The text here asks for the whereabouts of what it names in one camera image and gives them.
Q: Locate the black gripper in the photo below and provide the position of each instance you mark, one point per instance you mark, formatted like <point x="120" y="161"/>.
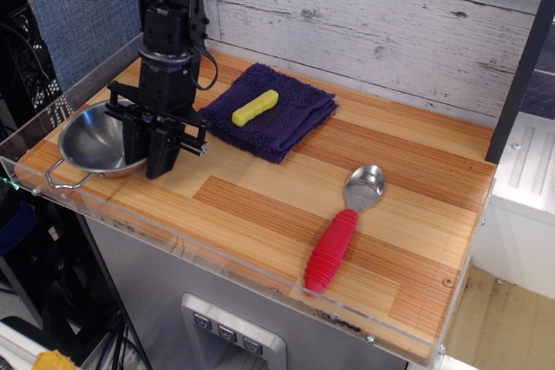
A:
<point x="160" y="110"/>

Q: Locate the small steel wok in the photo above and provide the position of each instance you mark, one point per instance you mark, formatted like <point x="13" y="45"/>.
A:
<point x="92" y="141"/>

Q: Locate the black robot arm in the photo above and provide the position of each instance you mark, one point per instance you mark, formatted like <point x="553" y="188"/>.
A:
<point x="173" y="27"/>

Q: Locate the purple folded cloth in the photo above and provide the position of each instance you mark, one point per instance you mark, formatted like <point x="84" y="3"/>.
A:
<point x="270" y="136"/>

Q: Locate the clear acrylic edge guard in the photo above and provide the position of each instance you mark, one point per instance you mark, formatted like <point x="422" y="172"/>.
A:
<point x="234" y="235"/>

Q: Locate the yellow plastic stick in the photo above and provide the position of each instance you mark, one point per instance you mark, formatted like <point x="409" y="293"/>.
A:
<point x="255" y="107"/>

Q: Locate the black plastic crate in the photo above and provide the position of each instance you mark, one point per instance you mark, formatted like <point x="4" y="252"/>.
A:
<point x="28" y="80"/>

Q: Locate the silver dispenser button panel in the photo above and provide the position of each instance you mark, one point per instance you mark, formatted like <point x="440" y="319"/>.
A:
<point x="223" y="340"/>

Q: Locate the white side cabinet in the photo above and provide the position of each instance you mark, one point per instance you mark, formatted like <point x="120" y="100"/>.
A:
<point x="515" y="238"/>

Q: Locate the red handled metal spoon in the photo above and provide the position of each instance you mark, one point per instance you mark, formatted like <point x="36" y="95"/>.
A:
<point x="363" y="189"/>

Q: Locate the dark right support post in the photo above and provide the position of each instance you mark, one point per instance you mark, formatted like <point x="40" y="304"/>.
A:
<point x="527" y="63"/>

